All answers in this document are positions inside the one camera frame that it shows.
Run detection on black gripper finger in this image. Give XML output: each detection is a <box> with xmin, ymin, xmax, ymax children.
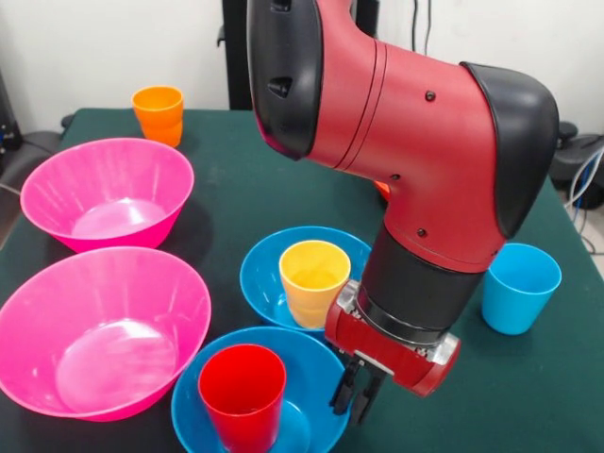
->
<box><xmin>328</xmin><ymin>361</ymin><xmax>360</xmax><ymax>417</ymax></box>
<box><xmin>349</xmin><ymin>372</ymin><xmax>384</xmax><ymax>426</ymax></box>

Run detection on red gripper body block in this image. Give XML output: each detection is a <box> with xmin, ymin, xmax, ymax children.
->
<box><xmin>324</xmin><ymin>294</ymin><xmax>462</xmax><ymax>398</ymax></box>

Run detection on blue plastic bowl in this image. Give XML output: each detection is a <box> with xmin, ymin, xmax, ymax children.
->
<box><xmin>171</xmin><ymin>326</ymin><xmax>354</xmax><ymax>453</ymax></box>
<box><xmin>239</xmin><ymin>226</ymin><xmax>374</xmax><ymax>331</ymax></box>

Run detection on yellow plastic cup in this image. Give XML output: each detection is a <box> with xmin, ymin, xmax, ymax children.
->
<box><xmin>277</xmin><ymin>240</ymin><xmax>352</xmax><ymax>329</ymax></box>

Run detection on red plastic cup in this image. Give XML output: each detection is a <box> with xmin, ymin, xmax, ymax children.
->
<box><xmin>197</xmin><ymin>344</ymin><xmax>288</xmax><ymax>452</ymax></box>

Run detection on pink plastic bowl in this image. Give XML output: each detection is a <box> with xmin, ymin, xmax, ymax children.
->
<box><xmin>19</xmin><ymin>137</ymin><xmax>195</xmax><ymax>254</ymax></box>
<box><xmin>0</xmin><ymin>246</ymin><xmax>212</xmax><ymax>423</ymax></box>

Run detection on light blue plastic cup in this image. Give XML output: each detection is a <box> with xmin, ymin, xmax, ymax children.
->
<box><xmin>481</xmin><ymin>243</ymin><xmax>562</xmax><ymax>336</ymax></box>

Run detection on dark green table cloth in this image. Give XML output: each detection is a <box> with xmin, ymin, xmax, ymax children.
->
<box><xmin>0</xmin><ymin>107</ymin><xmax>604</xmax><ymax>453</ymax></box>

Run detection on orange plastic cup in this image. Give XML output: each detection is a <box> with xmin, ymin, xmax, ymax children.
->
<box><xmin>130</xmin><ymin>85</ymin><xmax>185</xmax><ymax>148</ymax></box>

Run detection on tangle of floor cables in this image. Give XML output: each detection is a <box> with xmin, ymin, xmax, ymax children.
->
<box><xmin>563</xmin><ymin>150</ymin><xmax>604</xmax><ymax>256</ymax></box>

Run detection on black upright post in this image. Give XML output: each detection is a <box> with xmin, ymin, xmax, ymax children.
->
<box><xmin>216</xmin><ymin>0</ymin><xmax>381</xmax><ymax>110</ymax></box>

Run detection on black cable with plug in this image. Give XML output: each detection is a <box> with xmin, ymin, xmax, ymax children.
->
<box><xmin>409</xmin><ymin>0</ymin><xmax>438</xmax><ymax>56</ymax></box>

